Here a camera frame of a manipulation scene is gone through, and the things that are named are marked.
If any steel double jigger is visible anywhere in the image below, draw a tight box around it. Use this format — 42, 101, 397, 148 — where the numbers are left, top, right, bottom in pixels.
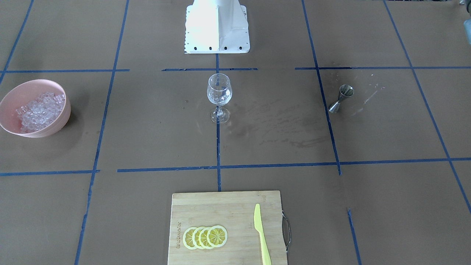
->
328, 84, 355, 113

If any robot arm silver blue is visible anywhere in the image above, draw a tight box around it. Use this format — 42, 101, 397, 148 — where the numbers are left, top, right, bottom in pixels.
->
464, 18, 471, 39

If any clear wine glass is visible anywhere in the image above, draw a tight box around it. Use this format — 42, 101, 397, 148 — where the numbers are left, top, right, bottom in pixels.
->
206, 73, 233, 124

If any clear ice cubes pile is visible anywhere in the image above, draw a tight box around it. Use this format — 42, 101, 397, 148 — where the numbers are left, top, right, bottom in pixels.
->
16, 92, 65, 134

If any bamboo cutting board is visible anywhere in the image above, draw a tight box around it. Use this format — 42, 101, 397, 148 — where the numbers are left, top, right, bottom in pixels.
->
167, 191, 288, 265

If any yellow plastic knife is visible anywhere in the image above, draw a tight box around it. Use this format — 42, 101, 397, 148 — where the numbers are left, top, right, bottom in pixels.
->
253, 204, 272, 265

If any lemon slice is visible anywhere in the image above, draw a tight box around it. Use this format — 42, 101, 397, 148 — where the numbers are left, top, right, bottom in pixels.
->
206, 225, 228, 248
183, 227, 197, 250
192, 226, 205, 249
198, 227, 213, 249

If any pink bowl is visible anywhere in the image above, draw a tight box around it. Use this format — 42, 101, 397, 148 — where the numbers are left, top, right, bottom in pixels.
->
0, 79, 71, 138

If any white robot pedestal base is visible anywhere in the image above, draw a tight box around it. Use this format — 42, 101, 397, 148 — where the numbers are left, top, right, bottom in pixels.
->
184, 0, 251, 54

